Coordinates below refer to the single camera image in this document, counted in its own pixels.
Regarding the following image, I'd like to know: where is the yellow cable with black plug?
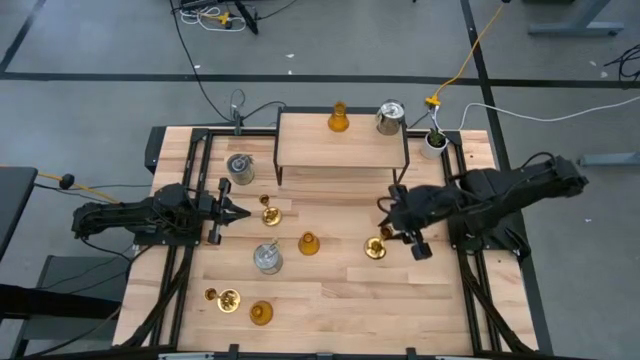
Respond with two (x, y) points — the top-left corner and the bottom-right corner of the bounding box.
(37, 172), (121, 205)

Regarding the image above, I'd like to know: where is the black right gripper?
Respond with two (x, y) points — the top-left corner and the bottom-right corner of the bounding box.
(379, 184), (454, 261)

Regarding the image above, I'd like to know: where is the white cable coil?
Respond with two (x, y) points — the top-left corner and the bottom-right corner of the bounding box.
(178, 6), (249, 34)

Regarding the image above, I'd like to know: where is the grey desk base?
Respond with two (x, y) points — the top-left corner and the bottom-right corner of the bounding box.
(9, 254), (132, 359)

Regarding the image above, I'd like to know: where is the white pot with green plant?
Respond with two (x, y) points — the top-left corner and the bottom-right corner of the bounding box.
(419, 127), (450, 161)

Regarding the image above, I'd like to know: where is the amber glass candle holder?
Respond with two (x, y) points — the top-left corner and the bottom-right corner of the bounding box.
(297, 230), (321, 257)
(248, 299), (275, 327)
(327, 101), (351, 134)

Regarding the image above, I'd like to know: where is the black cable bundle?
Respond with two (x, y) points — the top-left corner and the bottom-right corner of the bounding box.
(603, 43), (640, 81)

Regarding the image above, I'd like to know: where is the grey desk foot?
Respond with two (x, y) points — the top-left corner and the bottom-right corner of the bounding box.
(576, 152), (640, 168)

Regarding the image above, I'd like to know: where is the thin black cable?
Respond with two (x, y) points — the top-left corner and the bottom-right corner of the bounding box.
(241, 100), (287, 121)

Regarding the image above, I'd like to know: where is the wooden shelf riser black frame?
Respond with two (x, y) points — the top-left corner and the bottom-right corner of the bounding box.
(272, 105), (411, 189)

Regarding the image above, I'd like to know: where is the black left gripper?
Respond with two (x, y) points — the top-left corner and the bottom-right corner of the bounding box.
(199, 178), (252, 245)

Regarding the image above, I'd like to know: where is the grey desk leg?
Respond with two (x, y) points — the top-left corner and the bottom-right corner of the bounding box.
(528, 0), (626, 38)

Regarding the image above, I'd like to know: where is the black rig frame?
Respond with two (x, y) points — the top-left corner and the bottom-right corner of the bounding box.
(119, 127), (541, 360)

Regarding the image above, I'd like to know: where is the silver metal candle tin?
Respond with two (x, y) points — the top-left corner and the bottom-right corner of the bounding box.
(252, 242), (285, 276)
(375, 98), (406, 137)
(226, 152), (256, 187)

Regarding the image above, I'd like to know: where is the brass candlestick holder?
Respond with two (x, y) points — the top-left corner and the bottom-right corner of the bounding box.
(363, 225), (396, 261)
(258, 194), (284, 228)
(203, 287), (242, 314)

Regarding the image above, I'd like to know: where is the black side table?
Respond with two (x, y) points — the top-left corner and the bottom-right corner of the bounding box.
(0, 166), (39, 261)

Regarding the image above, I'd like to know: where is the black stand leg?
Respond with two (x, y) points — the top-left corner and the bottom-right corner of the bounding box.
(232, 0), (260, 36)

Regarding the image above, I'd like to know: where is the yellow extension cable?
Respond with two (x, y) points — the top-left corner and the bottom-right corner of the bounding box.
(424, 1), (509, 109)

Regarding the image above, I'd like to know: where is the black hanging cable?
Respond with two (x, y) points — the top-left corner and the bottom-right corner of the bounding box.
(168, 0), (236, 124)

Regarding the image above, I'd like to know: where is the black beam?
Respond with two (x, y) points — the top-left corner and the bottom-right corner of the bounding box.
(0, 282), (123, 321)

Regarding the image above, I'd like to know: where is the black clamp with cable loop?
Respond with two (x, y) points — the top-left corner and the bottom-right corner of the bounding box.
(229, 88), (247, 137)

